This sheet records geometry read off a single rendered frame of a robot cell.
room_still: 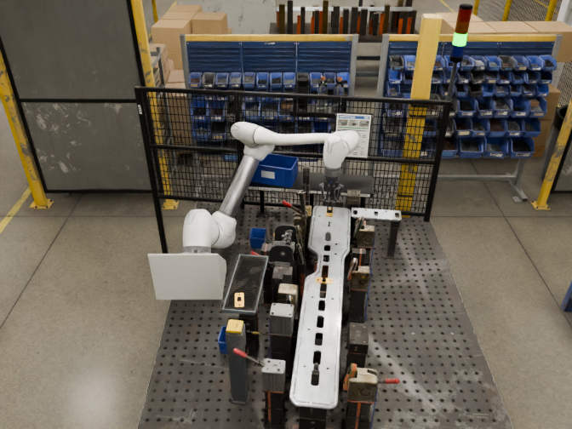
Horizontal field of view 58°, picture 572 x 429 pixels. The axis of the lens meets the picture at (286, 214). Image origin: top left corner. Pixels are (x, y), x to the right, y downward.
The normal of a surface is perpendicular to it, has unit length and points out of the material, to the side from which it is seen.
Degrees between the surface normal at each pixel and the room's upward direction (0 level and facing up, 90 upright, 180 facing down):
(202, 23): 90
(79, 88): 92
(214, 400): 0
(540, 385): 0
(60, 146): 90
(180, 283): 90
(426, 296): 0
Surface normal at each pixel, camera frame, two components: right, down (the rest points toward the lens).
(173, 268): 0.00, 0.57
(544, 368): 0.00, -0.82
